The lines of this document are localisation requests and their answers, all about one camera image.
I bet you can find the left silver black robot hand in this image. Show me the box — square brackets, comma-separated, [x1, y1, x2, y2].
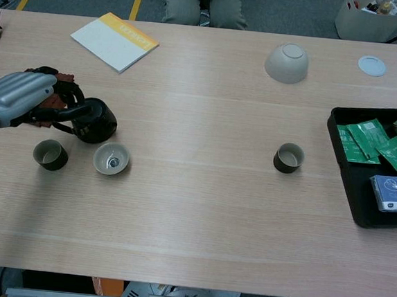
[0, 62, 97, 136]

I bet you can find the dark green cup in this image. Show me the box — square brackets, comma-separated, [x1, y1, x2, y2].
[31, 137, 71, 173]
[272, 141, 307, 176]

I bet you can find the black cast iron teapot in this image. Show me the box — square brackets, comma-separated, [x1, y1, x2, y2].
[49, 82, 121, 146]

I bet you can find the white robot base chassis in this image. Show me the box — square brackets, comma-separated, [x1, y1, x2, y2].
[121, 280, 242, 297]

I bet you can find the brown folded cloth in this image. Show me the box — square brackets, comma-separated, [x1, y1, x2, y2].
[18, 66, 77, 132]

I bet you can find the shallow beige cup with knob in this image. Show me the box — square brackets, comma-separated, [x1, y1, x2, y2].
[91, 141, 132, 178]

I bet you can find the white yellow Lexicon booklet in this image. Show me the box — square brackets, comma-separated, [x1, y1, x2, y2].
[67, 8, 163, 78]

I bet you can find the seated person in khaki trousers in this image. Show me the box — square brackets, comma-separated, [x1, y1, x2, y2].
[157, 0, 250, 31]

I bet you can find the orange object under table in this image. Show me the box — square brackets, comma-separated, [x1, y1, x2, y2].
[90, 277, 125, 297]

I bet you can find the beige upturned bowl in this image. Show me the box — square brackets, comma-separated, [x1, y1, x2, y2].
[262, 40, 312, 87]

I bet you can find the white storage bin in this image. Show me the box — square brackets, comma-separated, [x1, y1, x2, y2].
[333, 0, 397, 45]

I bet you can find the black plastic tray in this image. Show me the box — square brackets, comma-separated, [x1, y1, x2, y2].
[318, 100, 397, 232]

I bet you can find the grey round table cap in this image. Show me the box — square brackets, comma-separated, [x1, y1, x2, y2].
[357, 54, 389, 79]

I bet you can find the blue tissue pack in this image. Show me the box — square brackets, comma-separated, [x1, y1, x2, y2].
[367, 173, 397, 214]

